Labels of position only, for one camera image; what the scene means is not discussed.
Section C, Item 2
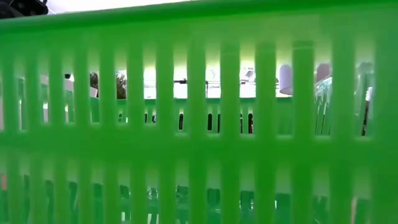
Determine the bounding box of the green slotted plastic basket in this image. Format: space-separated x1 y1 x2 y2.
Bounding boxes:
0 0 398 224

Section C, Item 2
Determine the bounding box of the white cylindrical lamp shade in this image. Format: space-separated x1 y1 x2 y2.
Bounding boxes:
279 63 333 96

